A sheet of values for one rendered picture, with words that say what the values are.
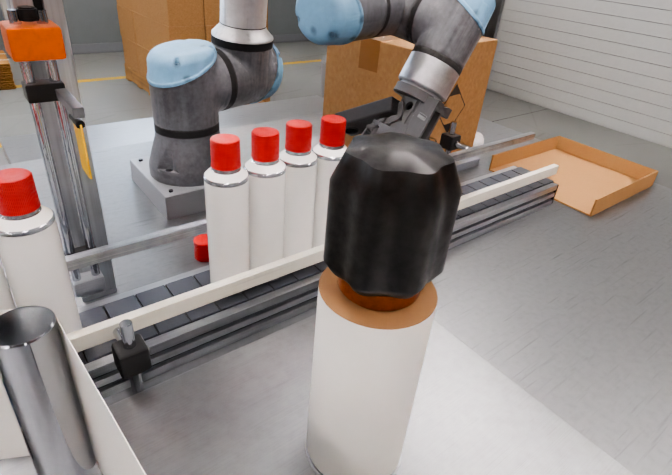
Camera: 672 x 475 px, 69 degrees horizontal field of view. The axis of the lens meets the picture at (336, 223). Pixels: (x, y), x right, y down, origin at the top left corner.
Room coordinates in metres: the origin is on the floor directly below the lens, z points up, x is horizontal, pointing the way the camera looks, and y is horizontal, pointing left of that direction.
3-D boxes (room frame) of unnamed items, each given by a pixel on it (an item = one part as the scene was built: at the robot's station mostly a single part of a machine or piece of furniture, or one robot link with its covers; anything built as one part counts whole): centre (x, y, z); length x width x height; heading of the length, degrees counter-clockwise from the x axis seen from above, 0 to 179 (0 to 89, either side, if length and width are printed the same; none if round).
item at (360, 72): (1.12, -0.13, 0.99); 0.30 x 0.24 x 0.27; 139
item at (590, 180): (1.10, -0.56, 0.85); 0.30 x 0.26 x 0.04; 130
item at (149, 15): (4.28, 1.36, 0.45); 1.20 x 0.83 x 0.89; 42
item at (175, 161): (0.85, 0.29, 0.93); 0.15 x 0.15 x 0.10
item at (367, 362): (0.29, -0.04, 1.03); 0.09 x 0.09 x 0.30
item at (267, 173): (0.54, 0.09, 0.98); 0.05 x 0.05 x 0.20
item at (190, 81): (0.86, 0.29, 1.04); 0.13 x 0.12 x 0.14; 145
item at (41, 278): (0.38, 0.29, 0.98); 0.05 x 0.05 x 0.20
